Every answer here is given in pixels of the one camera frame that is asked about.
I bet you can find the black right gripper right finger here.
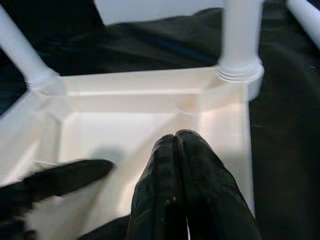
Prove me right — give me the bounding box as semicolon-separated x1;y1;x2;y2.
174;128;263;240

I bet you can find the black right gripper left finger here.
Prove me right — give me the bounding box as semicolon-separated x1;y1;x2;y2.
128;133;191;240

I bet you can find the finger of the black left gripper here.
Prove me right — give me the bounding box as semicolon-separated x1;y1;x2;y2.
23;159;116;203

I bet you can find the white plastic table top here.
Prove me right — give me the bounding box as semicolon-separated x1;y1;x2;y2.
0;66;266;240

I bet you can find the white plastic table leg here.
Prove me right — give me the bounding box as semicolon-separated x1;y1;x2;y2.
0;4;61;91
217;0;265;82
286;0;320;47

